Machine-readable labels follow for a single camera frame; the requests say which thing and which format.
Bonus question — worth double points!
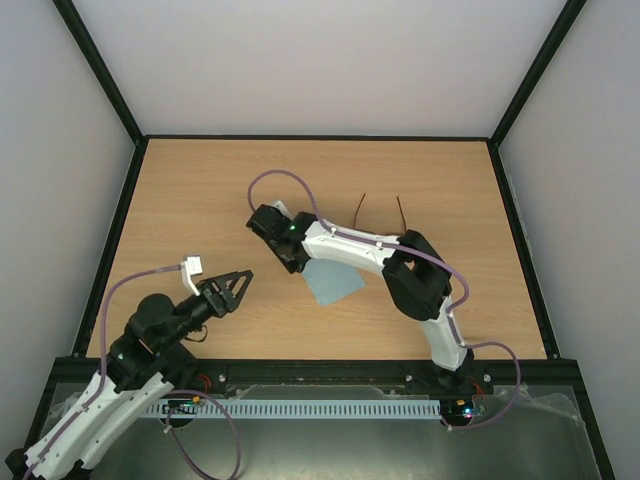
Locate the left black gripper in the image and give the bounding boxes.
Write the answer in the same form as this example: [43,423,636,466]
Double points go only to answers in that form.
[161,269,255,349]

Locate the light blue cleaning cloth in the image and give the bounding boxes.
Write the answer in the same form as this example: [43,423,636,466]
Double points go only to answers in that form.
[302,259,365,306]

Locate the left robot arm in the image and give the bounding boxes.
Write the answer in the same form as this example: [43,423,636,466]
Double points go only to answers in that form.
[5,270,253,479]

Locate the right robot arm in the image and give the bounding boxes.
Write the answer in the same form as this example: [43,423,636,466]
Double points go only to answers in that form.
[246,204,473,392]

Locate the brown sunglasses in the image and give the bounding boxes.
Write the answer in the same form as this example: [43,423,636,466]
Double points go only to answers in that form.
[351,193,407,236]

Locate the left control board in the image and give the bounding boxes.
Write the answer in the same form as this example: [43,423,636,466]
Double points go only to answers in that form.
[159,395,206,415]

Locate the control board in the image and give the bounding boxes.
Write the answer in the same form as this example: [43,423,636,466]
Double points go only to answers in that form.
[440,394,486,420]
[159,395,206,415]

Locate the right control board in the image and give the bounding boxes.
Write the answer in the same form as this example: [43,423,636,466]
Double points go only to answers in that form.
[440,394,486,420]

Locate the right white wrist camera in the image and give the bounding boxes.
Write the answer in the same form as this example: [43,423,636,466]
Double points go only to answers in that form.
[271,200,292,220]

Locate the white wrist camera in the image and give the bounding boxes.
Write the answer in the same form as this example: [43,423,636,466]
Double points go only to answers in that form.
[180,255,203,296]
[271,200,292,220]

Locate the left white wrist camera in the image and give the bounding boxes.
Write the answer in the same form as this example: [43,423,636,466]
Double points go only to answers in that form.
[180,255,203,296]

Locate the black aluminium frame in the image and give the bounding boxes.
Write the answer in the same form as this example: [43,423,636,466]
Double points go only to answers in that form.
[25,1,614,479]

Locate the light blue slotted cable duct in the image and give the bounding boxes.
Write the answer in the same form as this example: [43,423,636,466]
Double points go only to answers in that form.
[134,399,441,420]

